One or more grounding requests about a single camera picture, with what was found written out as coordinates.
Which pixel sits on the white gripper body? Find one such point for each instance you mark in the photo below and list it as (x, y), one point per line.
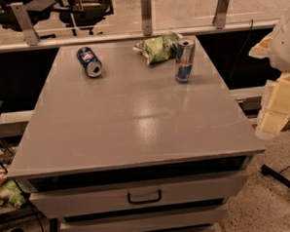
(286, 50)

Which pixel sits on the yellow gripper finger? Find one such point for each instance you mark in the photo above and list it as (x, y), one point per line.
(261, 50)
(275, 112)

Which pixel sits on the blue pepsi can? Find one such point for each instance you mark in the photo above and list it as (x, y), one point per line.
(91, 63)

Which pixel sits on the red bull can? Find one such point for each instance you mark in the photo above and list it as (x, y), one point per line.
(184, 59)

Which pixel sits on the black stand leg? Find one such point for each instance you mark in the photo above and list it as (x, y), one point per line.
(265, 170)

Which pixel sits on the green chip bag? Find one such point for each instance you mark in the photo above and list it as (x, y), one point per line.
(158, 49)

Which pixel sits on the grey drawer cabinet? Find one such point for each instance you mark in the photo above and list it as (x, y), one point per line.
(134, 122)

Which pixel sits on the black office chair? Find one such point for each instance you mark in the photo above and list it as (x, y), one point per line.
(85, 14)

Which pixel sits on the middle grey drawer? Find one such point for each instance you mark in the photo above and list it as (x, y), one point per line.
(150, 222)

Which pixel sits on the snack bags on floor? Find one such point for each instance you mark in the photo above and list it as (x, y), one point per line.
(9, 192)

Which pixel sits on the aluminium rail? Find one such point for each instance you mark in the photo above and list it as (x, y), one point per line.
(136, 35)

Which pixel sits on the right metal bracket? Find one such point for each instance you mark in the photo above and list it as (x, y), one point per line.
(220, 17)

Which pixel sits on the metal bracket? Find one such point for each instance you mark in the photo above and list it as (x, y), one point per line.
(220, 17)
(25, 24)
(146, 11)

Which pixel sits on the middle metal bracket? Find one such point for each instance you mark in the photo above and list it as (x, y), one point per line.
(146, 11)

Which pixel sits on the left metal bracket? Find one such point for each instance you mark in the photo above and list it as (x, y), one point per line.
(25, 24)

